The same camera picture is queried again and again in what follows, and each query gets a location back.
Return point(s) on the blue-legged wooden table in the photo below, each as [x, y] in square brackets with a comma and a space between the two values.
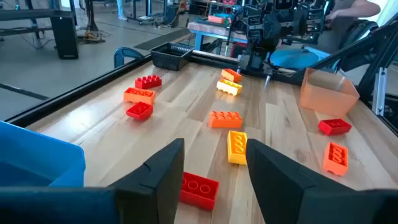
[214, 31]

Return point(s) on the yellow toy brick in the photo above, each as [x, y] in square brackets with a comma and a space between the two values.
[237, 147]
[229, 87]

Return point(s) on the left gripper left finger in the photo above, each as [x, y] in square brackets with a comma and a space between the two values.
[155, 186]

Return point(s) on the orange translucent bin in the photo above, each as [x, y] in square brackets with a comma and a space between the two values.
[326, 96]

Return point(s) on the dark workbench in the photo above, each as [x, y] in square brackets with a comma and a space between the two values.
[28, 15]

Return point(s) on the silver frame bracket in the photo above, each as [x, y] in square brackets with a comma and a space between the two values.
[380, 90]

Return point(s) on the blue round seat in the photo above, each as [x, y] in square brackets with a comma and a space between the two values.
[293, 58]

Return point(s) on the black mesh basket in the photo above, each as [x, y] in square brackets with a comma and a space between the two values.
[169, 57]

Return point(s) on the black office chair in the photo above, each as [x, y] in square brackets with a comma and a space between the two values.
[357, 29]

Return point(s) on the blue plastic bin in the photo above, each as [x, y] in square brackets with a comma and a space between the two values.
[37, 155]

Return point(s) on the small red toy brick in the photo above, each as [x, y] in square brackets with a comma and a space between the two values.
[139, 111]

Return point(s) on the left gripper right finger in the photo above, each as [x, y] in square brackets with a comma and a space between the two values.
[280, 186]

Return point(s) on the orange toy brick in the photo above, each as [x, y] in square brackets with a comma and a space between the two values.
[139, 96]
[335, 158]
[231, 75]
[225, 121]

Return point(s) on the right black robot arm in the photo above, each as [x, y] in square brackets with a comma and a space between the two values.
[253, 60]

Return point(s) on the black computer tower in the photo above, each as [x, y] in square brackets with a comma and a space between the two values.
[64, 37]

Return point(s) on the person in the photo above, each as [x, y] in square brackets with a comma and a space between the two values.
[121, 9]
[348, 12]

